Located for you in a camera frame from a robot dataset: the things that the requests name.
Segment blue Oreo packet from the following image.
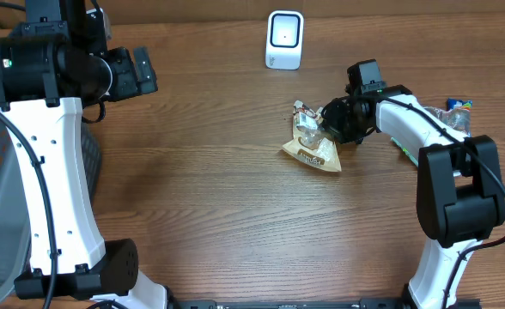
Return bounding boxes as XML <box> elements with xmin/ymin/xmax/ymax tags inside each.
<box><xmin>446</xmin><ymin>98</ymin><xmax>472</xmax><ymax>111</ymax></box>

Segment green Haribo candy bag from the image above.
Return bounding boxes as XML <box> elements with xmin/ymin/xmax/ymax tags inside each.
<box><xmin>382</xmin><ymin>106</ymin><xmax>471</xmax><ymax>167</ymax></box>

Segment brown cookie bag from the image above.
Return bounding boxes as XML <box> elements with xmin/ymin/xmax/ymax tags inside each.
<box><xmin>282</xmin><ymin>100</ymin><xmax>342</xmax><ymax>173</ymax></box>

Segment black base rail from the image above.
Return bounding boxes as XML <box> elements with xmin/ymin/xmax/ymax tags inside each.
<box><xmin>166</xmin><ymin>295</ymin><xmax>484</xmax><ymax>309</ymax></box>

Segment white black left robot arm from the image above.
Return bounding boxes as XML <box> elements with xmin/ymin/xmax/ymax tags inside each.
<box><xmin>0</xmin><ymin>0</ymin><xmax>170</xmax><ymax>309</ymax></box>

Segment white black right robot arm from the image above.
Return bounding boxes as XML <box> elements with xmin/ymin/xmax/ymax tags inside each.
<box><xmin>321</xmin><ymin>59</ymin><xmax>505</xmax><ymax>308</ymax></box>

